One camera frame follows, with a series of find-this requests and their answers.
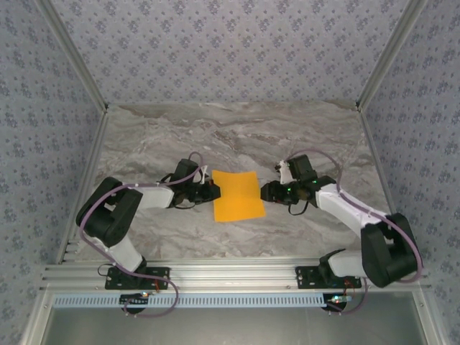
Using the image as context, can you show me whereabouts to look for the orange paper sheet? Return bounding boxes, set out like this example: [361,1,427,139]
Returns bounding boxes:
[211,170,267,224]

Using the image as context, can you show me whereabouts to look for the small black controller board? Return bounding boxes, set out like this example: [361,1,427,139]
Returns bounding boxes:
[322,293,352,311]
[119,292,151,308]

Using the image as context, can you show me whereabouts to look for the grey metal panel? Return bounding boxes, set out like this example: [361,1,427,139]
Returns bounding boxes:
[46,305,431,345]

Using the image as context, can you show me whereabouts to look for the thin black left gripper cable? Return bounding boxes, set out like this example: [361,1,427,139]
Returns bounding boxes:
[170,199,198,211]

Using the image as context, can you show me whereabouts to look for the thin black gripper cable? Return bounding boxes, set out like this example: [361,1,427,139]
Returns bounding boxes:
[170,199,198,211]
[287,199,311,217]

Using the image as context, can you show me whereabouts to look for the thin black right gripper cable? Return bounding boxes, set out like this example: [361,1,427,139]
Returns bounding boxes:
[287,199,311,217]

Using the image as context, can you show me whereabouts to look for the aluminium frame cross rail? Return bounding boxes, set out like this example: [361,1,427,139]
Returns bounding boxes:
[40,261,432,292]

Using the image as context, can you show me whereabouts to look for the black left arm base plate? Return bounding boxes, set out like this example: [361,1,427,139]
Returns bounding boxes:
[104,266,171,290]

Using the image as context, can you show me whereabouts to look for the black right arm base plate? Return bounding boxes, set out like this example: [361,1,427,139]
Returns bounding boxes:
[295,265,362,290]

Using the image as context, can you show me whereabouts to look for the white slotted cable duct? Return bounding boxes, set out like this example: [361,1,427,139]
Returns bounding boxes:
[52,293,355,309]

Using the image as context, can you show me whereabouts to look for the aluminium frame post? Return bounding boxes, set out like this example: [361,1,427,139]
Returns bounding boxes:
[354,0,431,112]
[34,0,110,113]

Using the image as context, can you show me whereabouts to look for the aluminium frame bar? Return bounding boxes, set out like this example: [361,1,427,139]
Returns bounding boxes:
[21,287,55,345]
[411,287,445,345]

